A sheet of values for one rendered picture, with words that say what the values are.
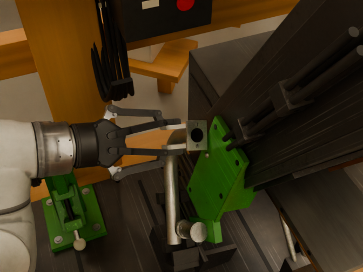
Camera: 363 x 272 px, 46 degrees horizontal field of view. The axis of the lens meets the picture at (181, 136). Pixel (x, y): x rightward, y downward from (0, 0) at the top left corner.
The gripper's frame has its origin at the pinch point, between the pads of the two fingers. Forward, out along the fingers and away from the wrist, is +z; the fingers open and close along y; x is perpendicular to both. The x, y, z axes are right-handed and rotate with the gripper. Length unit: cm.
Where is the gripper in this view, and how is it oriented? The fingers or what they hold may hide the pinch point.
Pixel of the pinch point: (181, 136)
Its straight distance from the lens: 79.0
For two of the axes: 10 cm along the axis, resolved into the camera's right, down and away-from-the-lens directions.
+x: -4.3, -0.1, 9.0
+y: -0.7, -10.0, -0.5
